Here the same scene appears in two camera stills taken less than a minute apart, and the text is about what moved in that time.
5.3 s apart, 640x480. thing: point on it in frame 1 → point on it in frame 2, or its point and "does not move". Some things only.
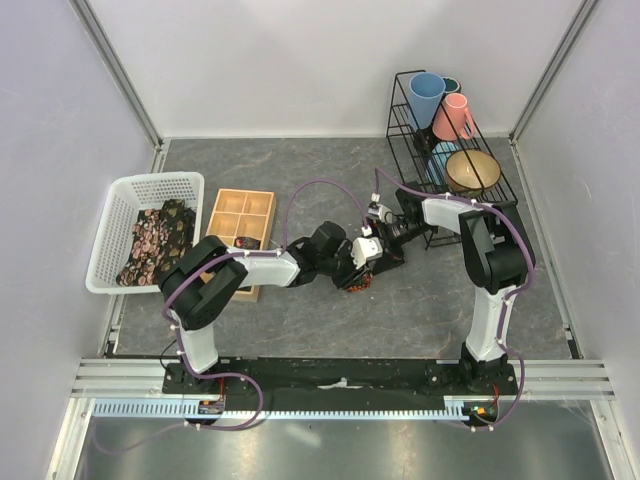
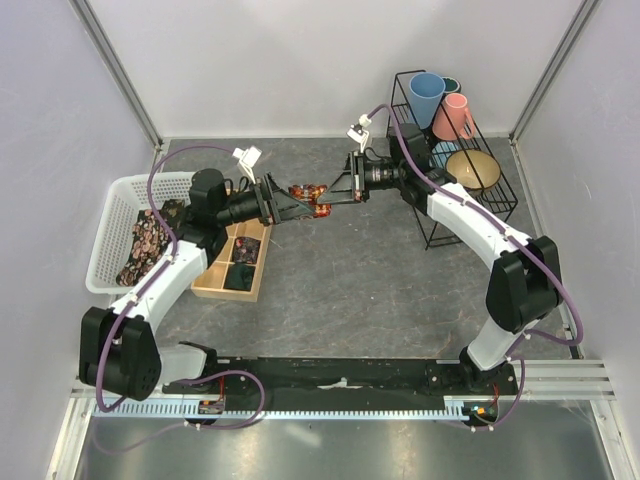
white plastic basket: x=113 y=238 does not move
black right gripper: x=393 y=256 → x=350 y=185
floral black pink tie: x=149 y=239 does not move
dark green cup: x=451 y=85 does not move
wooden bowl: x=471 y=171 does not move
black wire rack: x=437 y=152 does not move
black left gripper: x=353 y=276 → x=276 y=205
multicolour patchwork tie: x=366 y=283 → x=311 y=193
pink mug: x=453 y=120 does not move
